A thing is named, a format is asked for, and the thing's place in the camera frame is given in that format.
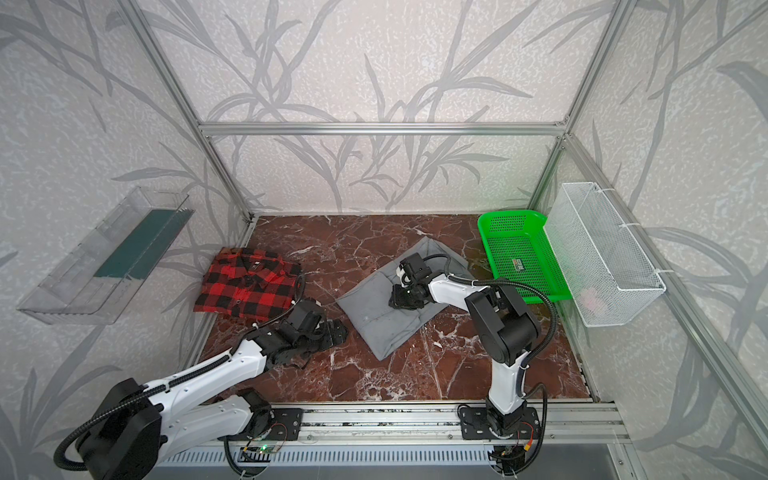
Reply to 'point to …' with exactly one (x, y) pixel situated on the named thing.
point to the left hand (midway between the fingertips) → (343, 328)
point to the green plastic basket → (520, 250)
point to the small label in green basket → (518, 263)
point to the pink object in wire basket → (590, 297)
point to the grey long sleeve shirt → (383, 326)
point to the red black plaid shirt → (247, 283)
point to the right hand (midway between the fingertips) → (392, 294)
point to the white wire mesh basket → (609, 278)
